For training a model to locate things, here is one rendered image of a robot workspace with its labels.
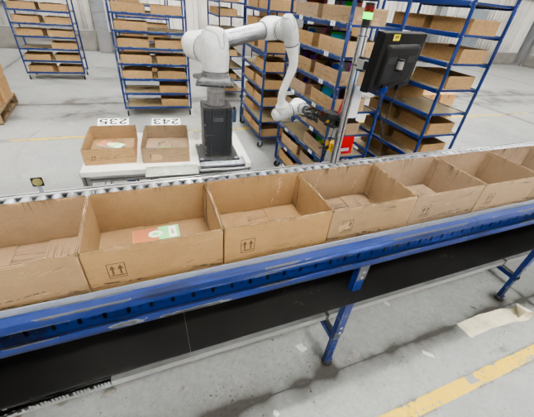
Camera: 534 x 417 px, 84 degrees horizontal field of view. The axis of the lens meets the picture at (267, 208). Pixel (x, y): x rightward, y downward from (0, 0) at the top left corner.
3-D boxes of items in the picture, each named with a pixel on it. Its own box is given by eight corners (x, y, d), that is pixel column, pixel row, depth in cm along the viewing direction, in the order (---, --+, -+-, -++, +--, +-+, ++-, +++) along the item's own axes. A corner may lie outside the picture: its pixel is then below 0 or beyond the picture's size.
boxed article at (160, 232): (133, 234, 109) (132, 231, 108) (178, 227, 115) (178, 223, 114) (133, 247, 103) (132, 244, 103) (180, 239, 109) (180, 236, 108)
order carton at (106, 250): (207, 217, 122) (205, 181, 112) (224, 268, 100) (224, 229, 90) (99, 233, 109) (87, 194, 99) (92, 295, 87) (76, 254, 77)
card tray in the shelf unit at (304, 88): (287, 83, 302) (288, 74, 296) (313, 84, 311) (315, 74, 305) (303, 95, 271) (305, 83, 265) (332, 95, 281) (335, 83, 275)
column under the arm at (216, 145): (195, 145, 209) (193, 97, 190) (231, 143, 216) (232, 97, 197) (199, 161, 189) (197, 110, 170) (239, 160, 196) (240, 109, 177)
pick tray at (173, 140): (188, 137, 218) (187, 124, 212) (190, 161, 188) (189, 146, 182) (146, 138, 211) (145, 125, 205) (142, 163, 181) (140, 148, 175)
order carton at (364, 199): (363, 193, 148) (373, 162, 139) (404, 229, 126) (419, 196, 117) (292, 203, 135) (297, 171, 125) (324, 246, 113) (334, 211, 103)
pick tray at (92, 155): (138, 138, 210) (135, 124, 204) (136, 162, 181) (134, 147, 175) (93, 140, 202) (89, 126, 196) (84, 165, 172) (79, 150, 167)
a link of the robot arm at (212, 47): (211, 74, 164) (209, 27, 151) (193, 67, 175) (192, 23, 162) (234, 72, 173) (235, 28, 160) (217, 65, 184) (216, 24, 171)
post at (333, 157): (336, 170, 215) (370, 27, 164) (339, 173, 211) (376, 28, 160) (321, 171, 211) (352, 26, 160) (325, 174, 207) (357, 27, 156)
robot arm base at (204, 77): (194, 75, 182) (193, 65, 179) (231, 78, 185) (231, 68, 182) (191, 83, 167) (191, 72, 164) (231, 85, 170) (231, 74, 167)
